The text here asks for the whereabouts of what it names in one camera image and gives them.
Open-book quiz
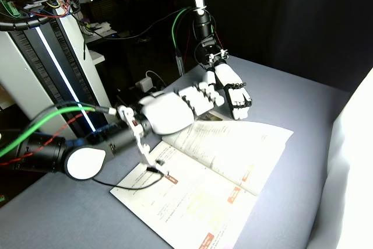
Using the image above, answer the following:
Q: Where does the white power adapter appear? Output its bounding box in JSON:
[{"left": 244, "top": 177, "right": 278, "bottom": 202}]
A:
[{"left": 136, "top": 76, "right": 154, "bottom": 93}]

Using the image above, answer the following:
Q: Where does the thin black camera cable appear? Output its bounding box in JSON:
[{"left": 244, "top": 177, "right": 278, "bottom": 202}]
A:
[{"left": 92, "top": 166, "right": 166, "bottom": 191}]

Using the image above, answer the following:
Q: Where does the black sheathed cable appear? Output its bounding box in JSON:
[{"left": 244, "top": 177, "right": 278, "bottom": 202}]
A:
[{"left": 22, "top": 100, "right": 118, "bottom": 141}]

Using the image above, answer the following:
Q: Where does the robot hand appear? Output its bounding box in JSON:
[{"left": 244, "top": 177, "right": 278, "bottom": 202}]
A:
[
  {"left": 138, "top": 81, "right": 226, "bottom": 135},
  {"left": 203, "top": 61, "right": 253, "bottom": 121}
]

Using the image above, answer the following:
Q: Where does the grey table cloth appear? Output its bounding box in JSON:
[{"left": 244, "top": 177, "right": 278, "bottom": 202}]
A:
[{"left": 0, "top": 55, "right": 353, "bottom": 249}]

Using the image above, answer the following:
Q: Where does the black corrugated cable conduit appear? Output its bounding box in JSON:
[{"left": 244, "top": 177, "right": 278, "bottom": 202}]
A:
[{"left": 0, "top": 0, "right": 81, "bottom": 31}]

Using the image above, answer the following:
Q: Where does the red black twisted cable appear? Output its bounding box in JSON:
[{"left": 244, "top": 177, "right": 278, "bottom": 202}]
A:
[{"left": 0, "top": 111, "right": 92, "bottom": 167}]

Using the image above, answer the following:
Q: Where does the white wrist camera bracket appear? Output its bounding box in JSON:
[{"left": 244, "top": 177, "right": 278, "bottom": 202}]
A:
[{"left": 116, "top": 104, "right": 171, "bottom": 177}]

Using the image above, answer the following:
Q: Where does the white robot body column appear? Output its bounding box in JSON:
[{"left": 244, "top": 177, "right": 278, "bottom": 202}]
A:
[{"left": 0, "top": 12, "right": 118, "bottom": 134}]

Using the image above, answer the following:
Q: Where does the long thin black cable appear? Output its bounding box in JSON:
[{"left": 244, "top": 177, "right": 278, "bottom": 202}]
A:
[{"left": 69, "top": 6, "right": 193, "bottom": 55}]

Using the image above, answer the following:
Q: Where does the bright white side panel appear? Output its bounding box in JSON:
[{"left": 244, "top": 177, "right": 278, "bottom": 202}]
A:
[{"left": 307, "top": 68, "right": 373, "bottom": 249}]

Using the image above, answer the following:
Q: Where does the cluttered background shelf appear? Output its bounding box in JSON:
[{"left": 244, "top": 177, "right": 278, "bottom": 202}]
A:
[{"left": 72, "top": 0, "right": 133, "bottom": 68}]

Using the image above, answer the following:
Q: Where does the black backdrop curtain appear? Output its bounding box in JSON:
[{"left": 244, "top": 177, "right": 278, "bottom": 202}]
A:
[{"left": 200, "top": 0, "right": 373, "bottom": 94}]

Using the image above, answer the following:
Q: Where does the open printed book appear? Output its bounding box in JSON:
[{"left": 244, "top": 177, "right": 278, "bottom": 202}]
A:
[{"left": 109, "top": 111, "right": 294, "bottom": 249}]

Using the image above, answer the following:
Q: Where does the green cable of arm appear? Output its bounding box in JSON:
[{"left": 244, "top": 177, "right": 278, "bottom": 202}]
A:
[
  {"left": 0, "top": 106, "right": 97, "bottom": 158},
  {"left": 171, "top": 6, "right": 193, "bottom": 57}
]

